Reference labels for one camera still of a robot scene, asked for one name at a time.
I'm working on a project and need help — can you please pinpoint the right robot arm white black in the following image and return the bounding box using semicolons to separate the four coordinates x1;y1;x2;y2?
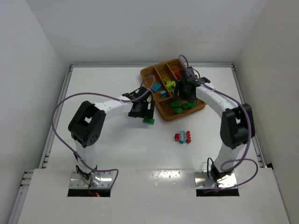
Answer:
173;67;255;181

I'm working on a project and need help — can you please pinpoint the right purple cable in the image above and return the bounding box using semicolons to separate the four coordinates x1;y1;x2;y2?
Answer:
178;55;259;192

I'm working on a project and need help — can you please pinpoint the blue long lego brick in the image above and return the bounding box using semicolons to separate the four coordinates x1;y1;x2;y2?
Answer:
151;83;162;92

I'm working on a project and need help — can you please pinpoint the brown wicker divided basket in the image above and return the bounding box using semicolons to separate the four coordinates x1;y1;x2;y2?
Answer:
140;58;206;122

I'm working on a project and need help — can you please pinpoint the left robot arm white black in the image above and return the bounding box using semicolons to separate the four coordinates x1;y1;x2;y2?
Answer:
68;86;155;180

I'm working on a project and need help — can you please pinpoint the purple cable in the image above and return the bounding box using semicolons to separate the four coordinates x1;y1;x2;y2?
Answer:
178;55;259;192
51;75;157;185

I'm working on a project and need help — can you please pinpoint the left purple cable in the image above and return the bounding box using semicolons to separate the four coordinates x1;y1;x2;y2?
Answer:
51;75;157;185

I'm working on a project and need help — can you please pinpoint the blue fish lego assembly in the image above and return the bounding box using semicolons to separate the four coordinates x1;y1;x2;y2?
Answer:
174;131;192;144

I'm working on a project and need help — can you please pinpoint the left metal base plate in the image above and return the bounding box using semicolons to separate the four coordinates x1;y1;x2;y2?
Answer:
69;170;113;190

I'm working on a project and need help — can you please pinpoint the metal base plate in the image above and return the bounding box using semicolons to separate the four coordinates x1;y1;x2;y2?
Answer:
193;169;241;189
69;170;113;190

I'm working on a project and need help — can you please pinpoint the dark green lego brick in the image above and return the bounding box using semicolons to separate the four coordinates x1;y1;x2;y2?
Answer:
188;103;196;109

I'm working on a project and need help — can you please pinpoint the green number three lego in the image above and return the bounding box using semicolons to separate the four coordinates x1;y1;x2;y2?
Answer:
182;103;190;110

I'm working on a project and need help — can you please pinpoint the lime square lego brick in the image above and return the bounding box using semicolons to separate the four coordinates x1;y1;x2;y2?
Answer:
163;77;171;84

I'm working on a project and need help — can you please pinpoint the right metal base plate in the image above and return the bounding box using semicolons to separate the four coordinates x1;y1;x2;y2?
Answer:
193;169;241;189

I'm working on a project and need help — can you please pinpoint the lime long lego brick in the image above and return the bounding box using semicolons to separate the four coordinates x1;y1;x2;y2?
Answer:
166;81;176;92

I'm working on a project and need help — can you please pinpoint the green rounded lego piece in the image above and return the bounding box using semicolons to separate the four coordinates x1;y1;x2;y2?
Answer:
174;108;184;114

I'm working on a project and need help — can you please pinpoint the small blue lego brick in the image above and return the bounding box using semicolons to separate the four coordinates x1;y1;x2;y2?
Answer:
160;91;167;98

